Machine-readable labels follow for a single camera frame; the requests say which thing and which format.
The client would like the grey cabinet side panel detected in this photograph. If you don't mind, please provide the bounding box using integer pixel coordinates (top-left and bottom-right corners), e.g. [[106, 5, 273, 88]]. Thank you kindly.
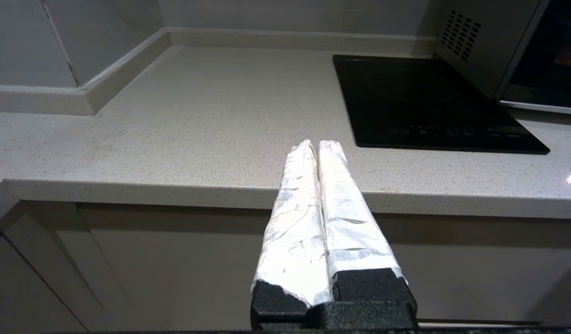
[[0, 200, 128, 334]]

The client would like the silver Panasonic microwave oven body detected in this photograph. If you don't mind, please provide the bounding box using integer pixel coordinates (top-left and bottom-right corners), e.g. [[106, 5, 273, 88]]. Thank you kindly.
[[434, 0, 551, 101]]

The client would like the black induction cooktop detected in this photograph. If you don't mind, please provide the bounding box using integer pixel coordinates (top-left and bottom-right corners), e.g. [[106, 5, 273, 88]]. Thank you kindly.
[[333, 54, 551, 155]]

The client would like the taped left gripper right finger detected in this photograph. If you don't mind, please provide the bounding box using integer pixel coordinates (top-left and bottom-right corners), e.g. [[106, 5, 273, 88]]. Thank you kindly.
[[317, 140, 418, 321]]

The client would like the white cabinet front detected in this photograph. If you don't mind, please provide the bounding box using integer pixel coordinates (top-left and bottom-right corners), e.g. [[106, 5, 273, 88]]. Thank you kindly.
[[78, 203, 279, 331], [376, 213, 571, 328]]

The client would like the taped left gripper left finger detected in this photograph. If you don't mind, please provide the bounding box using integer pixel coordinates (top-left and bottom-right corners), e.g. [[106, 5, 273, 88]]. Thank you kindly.
[[250, 139, 334, 331]]

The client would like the microwave door with dark glass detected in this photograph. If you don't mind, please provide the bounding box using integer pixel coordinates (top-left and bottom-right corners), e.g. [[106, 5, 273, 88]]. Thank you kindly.
[[495, 0, 571, 116]]

